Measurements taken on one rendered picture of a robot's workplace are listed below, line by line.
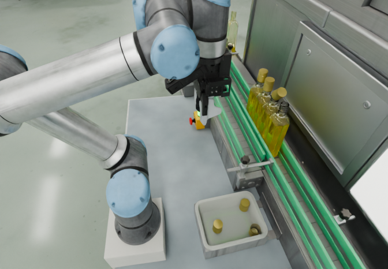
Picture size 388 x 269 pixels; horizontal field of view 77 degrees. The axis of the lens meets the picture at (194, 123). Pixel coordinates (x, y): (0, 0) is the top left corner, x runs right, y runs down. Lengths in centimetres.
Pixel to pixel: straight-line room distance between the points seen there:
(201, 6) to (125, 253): 73
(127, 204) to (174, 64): 43
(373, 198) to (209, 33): 63
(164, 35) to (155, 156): 85
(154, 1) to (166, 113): 93
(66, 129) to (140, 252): 44
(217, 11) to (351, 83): 46
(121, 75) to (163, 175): 75
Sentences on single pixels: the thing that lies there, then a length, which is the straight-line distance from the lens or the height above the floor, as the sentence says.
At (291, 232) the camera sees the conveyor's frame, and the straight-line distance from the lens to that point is 90.
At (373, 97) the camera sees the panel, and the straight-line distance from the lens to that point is 77.
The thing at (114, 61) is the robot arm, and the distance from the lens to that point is 40.
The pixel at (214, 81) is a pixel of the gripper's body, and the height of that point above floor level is 132.
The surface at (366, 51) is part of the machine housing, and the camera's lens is 78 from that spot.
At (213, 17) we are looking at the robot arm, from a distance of 52.
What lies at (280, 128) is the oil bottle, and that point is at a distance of 90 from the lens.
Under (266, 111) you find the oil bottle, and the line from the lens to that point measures 92.
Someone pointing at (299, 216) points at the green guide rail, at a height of 94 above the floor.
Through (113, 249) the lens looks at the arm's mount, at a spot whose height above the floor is 85.
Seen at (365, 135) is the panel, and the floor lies 118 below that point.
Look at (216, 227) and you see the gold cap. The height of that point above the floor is 81.
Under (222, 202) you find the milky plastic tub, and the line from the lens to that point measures 96.
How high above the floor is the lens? 167
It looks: 45 degrees down
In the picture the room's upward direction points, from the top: straight up
